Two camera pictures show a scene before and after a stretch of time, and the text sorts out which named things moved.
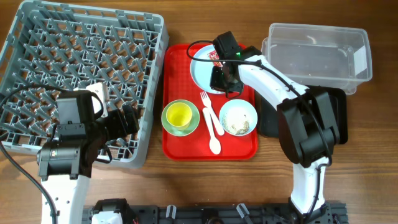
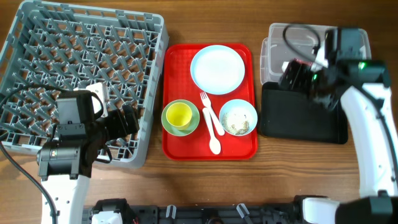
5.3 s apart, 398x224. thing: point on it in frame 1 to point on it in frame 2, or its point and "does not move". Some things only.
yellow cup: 179,115 does not move
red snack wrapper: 213,55 to 304,62
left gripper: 120,129 does not move
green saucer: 194,122 does not move
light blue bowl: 238,117 does not move
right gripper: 215,84 to 297,84
